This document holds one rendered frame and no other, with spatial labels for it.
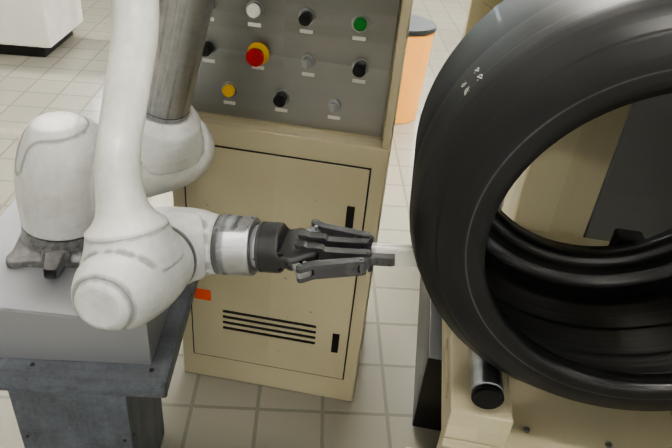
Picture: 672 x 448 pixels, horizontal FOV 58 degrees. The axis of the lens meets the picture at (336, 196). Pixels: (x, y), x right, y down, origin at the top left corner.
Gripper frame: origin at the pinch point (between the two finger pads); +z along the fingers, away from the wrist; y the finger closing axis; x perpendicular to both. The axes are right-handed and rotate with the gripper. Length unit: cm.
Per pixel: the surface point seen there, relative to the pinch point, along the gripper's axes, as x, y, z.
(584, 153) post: -4.1, 25.8, 29.6
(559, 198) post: 4.9, 25.8, 26.9
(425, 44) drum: 56, 272, -2
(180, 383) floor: 96, 53, -71
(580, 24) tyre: -35.4, -8.2, 18.0
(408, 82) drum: 77, 268, -11
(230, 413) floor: 98, 46, -52
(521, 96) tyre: -28.9, -10.8, 12.9
